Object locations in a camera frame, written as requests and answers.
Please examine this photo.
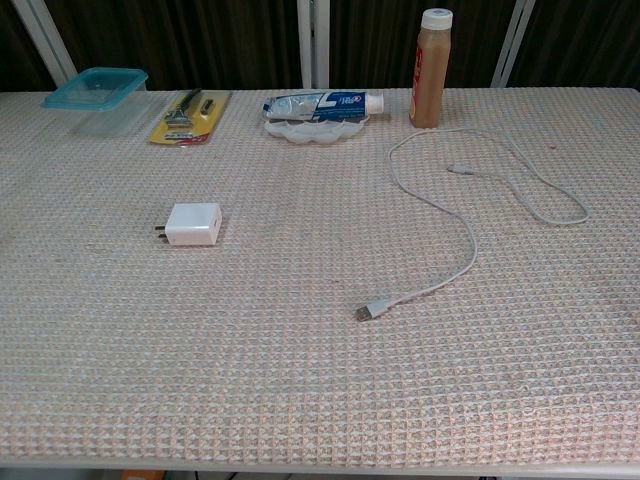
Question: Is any white cable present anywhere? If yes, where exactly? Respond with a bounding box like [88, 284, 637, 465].
[354, 127, 590, 322]

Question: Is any white frame post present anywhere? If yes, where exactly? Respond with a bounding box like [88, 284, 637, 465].
[297, 0, 331, 90]
[490, 0, 536, 89]
[10, 0, 79, 86]

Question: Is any brown drink bottle white cap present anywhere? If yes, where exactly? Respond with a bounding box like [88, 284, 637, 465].
[408, 7, 455, 130]

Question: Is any clear container with teal lid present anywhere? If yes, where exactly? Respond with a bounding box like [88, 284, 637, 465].
[40, 67, 150, 139]

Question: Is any dark pleated curtain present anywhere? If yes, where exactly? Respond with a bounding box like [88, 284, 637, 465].
[0, 0, 640, 92]

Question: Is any white charger adapter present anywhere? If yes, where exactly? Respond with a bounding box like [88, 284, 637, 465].
[152, 202, 224, 247]

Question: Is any blue white toothpaste tube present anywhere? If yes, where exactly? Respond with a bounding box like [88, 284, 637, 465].
[262, 90, 385, 123]

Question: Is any razor in yellow blister pack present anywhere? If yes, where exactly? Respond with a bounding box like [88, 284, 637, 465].
[148, 88, 234, 148]

